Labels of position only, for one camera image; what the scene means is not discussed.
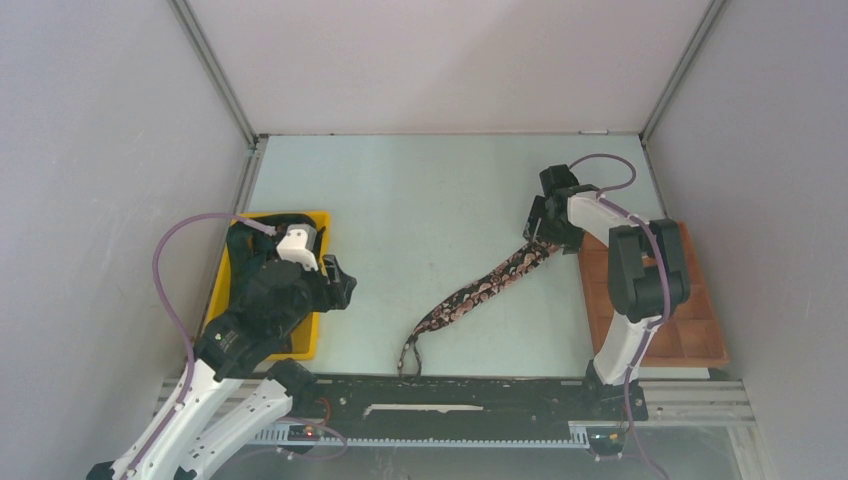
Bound pink rose floral tie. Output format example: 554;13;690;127
396;240;561;379

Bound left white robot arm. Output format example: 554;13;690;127
87;254;357;479

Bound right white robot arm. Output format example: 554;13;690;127
524;189;691;418

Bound pile of dark ties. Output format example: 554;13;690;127
226;211;330;301

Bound yellow plastic bin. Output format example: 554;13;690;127
199;212;331;361

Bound brown compartment tray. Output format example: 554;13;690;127
578;223;729;368

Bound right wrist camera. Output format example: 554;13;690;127
539;164;580;197

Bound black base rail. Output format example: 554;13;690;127
291;375;648;443

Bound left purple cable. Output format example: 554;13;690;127
125;213;349;480

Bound aluminium frame rail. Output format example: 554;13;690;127
153;378;757;429

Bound white slotted cable duct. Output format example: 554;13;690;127
251;423;591;450

